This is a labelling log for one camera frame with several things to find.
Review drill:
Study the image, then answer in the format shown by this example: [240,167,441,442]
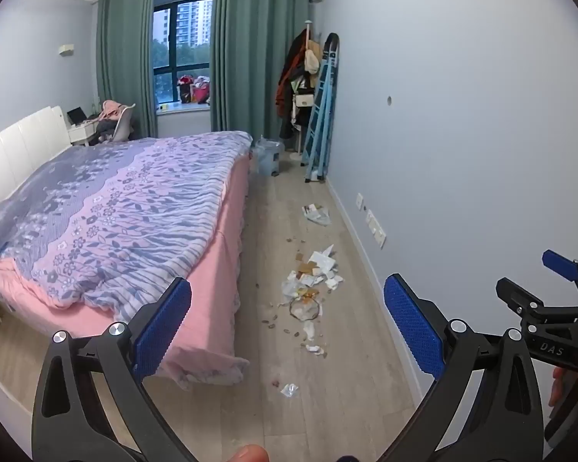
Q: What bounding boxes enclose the pink bed sheet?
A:
[0,154,252,388]

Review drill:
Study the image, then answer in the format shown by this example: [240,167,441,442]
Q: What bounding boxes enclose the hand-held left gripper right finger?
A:
[383,273,545,462]

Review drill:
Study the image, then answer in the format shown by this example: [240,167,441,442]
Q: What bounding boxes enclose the pink garment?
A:
[101,100,128,121]

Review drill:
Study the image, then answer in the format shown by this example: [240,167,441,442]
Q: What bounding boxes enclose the clear plastic bowl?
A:
[289,296,323,321]

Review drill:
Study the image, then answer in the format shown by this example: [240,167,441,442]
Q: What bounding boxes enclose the orange jacket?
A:
[276,50,300,116]

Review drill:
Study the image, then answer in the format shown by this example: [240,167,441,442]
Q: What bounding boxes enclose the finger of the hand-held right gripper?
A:
[542,249,578,284]
[495,277,578,321]

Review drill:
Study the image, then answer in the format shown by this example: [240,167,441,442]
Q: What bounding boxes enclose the green curtain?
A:
[96,0,159,139]
[210,0,316,133]

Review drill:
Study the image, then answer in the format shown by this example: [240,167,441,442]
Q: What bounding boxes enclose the wooden coat rack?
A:
[289,19,319,161]

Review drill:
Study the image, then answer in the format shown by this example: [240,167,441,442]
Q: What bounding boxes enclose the person's right hand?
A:
[549,366,578,407]

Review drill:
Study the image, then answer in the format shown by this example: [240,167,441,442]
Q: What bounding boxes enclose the white desk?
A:
[67,120,99,146]

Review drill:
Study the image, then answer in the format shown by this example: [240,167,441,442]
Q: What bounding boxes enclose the scattered peanut shells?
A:
[255,236,329,362]

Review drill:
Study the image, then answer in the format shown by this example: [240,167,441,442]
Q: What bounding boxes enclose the trash bin with plastic liner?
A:
[251,137,286,177]

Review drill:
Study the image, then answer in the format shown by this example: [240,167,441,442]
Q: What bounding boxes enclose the blue step ladder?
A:
[302,33,340,184]

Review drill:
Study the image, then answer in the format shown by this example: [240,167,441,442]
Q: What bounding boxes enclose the person's left hand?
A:
[220,445,269,462]

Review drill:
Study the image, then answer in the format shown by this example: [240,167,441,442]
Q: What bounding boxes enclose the plastic bag of snack wrappers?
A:
[302,204,331,226]

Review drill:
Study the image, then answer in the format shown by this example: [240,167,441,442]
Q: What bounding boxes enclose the white padded headboard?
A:
[0,106,73,224]

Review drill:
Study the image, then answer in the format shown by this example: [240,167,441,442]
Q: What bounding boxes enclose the dark framed window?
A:
[153,0,213,107]

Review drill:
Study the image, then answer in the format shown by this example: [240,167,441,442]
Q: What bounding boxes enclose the bags on windowsill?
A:
[177,74,212,105]

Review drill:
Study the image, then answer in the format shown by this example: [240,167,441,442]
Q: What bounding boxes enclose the crumpled white tissue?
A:
[302,322,328,359]

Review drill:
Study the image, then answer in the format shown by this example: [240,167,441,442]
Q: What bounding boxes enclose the white office chair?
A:
[96,103,136,144]

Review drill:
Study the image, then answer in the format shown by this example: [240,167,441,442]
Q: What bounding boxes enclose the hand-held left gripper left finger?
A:
[31,276,198,462]

